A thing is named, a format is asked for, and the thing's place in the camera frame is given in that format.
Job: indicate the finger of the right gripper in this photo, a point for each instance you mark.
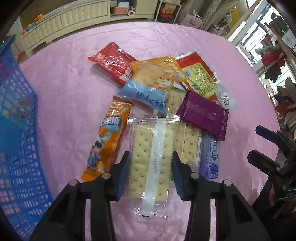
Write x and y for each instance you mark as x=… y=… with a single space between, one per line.
x=267 y=134
x=262 y=162

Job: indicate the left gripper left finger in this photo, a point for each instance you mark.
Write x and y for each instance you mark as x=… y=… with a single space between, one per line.
x=65 y=218

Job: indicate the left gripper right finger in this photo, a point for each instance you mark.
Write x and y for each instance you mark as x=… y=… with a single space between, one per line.
x=235 y=218

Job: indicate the purple mint gum box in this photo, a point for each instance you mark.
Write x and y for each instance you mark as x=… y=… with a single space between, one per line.
x=209 y=162

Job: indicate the orange cartoon snack stick pack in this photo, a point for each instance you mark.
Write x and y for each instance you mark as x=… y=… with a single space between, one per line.
x=106 y=144

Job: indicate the purple snack packet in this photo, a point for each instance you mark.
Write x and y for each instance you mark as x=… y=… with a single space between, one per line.
x=205 y=114

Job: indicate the red yellow label snack packet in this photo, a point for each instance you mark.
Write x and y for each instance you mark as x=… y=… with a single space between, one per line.
x=203 y=80

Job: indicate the orange yellow snack bag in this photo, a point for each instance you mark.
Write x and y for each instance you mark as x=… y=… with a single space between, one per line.
x=160 y=72

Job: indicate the light blue bread packet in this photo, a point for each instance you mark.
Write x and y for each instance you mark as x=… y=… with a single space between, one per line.
x=151 y=96

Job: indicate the blue plastic basket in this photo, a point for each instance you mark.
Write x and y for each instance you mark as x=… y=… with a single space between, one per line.
x=25 y=195

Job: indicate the pink gift bag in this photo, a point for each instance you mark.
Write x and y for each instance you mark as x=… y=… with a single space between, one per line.
x=193 y=21

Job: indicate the white metal shelf rack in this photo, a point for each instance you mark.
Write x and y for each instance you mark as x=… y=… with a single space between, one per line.
x=168 y=11

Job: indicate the oranges on cabinet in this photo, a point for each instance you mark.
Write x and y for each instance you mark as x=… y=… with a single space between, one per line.
x=34 y=20

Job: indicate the cream TV cabinet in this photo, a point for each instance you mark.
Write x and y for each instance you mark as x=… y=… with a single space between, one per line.
x=79 y=15

